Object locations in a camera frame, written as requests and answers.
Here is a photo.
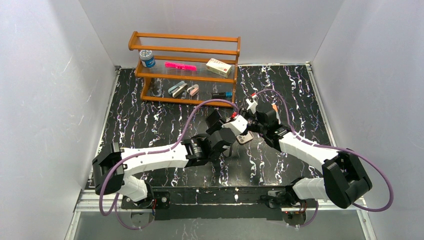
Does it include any pink phone case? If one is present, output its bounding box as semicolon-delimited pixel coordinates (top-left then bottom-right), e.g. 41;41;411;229
236;131;254;145

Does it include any black smartphone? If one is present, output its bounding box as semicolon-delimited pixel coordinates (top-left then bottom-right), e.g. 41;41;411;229
205;109;226;135

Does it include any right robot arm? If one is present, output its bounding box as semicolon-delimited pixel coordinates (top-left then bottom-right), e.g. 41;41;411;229
240;103;373;209

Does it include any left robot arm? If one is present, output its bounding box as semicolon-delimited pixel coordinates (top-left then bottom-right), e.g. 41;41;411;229
92;128;236;202

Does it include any orange white glue stick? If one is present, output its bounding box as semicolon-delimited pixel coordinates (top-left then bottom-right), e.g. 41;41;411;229
271;104;279;113

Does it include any black blue marker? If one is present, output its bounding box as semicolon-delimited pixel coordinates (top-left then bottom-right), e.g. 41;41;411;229
211;91;233;99

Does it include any white cardboard box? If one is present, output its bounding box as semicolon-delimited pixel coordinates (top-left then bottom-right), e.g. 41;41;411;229
206;58;232;78

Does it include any teal grey stapler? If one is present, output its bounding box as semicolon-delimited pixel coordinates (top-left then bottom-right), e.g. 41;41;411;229
168;81;188;98

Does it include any orange wooden shelf rack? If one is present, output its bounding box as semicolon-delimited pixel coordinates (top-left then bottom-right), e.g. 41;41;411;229
128;31;241;107

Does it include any pink plastic tool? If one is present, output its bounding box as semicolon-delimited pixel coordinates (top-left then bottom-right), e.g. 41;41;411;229
164;62;197;72

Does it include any blue white round jar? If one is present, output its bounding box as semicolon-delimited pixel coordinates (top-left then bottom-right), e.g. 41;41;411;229
139;49;156;68

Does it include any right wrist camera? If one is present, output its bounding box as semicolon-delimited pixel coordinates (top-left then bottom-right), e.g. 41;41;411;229
245;93;259;115

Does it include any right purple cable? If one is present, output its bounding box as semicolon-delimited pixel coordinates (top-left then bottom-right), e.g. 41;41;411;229
255;89;395;213

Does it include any purple cable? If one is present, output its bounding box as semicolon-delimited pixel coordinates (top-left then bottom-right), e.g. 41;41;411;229
255;89;395;213
98;99;240;231

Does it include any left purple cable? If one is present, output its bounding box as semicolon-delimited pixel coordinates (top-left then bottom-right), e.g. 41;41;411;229
98;99;240;231

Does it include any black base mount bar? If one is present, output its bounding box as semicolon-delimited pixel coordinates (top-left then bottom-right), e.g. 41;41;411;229
145;186;299;222

